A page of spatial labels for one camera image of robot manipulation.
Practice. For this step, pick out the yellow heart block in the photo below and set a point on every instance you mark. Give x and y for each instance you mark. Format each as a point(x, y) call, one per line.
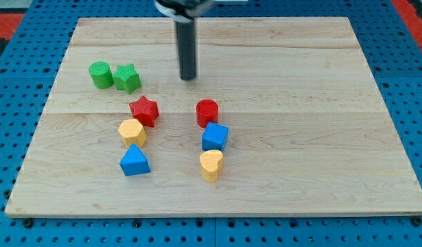
point(211, 163)

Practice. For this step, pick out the green cylinder block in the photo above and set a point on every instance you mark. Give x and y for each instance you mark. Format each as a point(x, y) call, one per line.
point(101, 74)

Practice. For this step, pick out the yellow hexagon block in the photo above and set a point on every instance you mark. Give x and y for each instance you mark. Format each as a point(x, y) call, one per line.
point(131, 132)

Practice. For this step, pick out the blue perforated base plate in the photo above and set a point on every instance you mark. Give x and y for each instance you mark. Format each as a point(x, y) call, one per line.
point(31, 60)

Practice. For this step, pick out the red cylinder block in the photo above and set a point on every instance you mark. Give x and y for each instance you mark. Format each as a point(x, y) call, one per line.
point(206, 111)

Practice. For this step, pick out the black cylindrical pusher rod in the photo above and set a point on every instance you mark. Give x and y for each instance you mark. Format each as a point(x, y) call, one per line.
point(186, 47)

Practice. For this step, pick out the blue cube block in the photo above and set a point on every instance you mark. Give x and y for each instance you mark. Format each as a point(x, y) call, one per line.
point(214, 137)

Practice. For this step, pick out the red star block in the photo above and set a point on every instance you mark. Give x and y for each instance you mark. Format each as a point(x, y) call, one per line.
point(146, 111)

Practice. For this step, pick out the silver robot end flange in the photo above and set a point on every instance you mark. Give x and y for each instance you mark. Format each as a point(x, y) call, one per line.
point(183, 11)

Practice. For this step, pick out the blue triangle block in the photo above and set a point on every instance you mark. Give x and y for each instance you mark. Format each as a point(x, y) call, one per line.
point(134, 162)

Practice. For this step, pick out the wooden board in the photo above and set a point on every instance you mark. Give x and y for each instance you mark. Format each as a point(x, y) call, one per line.
point(309, 132)

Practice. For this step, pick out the green star block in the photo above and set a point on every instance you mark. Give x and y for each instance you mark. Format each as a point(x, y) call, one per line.
point(126, 78)

